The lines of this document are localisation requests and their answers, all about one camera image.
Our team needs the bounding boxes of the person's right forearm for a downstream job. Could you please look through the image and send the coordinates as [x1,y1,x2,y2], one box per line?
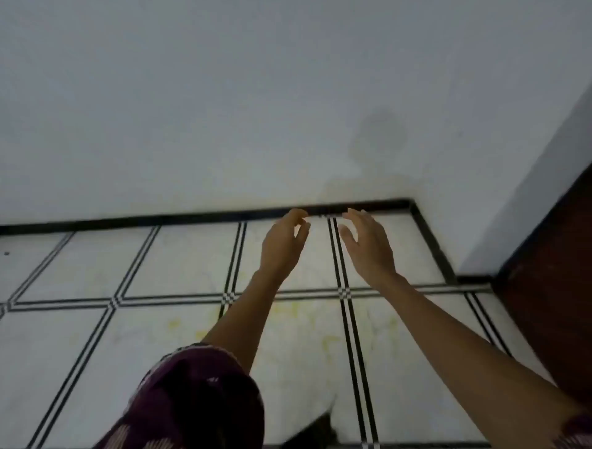
[377,273,586,449]

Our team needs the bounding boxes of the maroon patterned left sleeve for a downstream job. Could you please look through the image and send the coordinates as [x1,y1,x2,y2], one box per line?
[92,343,265,449]

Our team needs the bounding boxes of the person's left forearm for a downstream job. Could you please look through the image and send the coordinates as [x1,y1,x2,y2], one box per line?
[202,270,287,376]

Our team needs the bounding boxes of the person's right hand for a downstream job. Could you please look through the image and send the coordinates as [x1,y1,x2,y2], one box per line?
[337,208,401,291]

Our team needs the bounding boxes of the maroon patterned sleeve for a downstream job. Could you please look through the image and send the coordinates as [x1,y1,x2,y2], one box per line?
[92,343,265,449]
[550,411,592,449]

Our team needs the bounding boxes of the person's left hand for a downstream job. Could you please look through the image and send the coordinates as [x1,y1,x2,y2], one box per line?
[257,208,311,284]

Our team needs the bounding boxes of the black skirting strip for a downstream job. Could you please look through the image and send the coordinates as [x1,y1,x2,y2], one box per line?
[0,199,493,286]

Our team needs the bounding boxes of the yellow stains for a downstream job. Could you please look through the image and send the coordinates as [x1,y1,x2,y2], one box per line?
[164,298,403,357]

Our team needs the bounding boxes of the maroon patterned right sleeve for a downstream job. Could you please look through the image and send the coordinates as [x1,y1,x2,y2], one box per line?
[550,411,592,449]

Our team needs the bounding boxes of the brown wooden door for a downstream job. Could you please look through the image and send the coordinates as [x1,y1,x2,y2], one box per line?
[492,162,592,410]

